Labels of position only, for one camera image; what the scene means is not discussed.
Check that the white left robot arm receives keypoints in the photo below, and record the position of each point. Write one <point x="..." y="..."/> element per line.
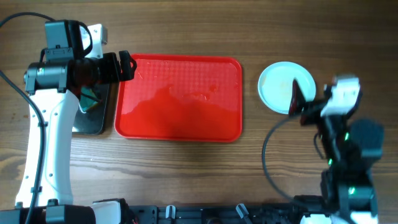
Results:
<point x="45" y="194"/>

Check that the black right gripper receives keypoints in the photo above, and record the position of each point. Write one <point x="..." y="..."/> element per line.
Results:
<point x="312" y="112"/>

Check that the black water tray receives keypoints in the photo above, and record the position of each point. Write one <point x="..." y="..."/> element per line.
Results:
<point x="93" y="122"/>

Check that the light blue plate back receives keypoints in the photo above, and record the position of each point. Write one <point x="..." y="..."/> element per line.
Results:
<point x="276" y="82"/>

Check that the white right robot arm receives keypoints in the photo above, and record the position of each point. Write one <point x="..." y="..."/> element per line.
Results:
<point x="348" y="194"/>

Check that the green yellow sponge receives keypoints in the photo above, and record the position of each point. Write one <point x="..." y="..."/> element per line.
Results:
<point x="89" y="98"/>

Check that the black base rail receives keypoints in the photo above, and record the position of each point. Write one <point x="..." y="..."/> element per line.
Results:
<point x="267" y="213"/>

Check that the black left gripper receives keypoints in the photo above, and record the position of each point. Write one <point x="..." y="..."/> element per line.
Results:
<point x="114" y="73"/>

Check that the red plastic tray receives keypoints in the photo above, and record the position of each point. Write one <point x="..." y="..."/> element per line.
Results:
<point x="182" y="98"/>

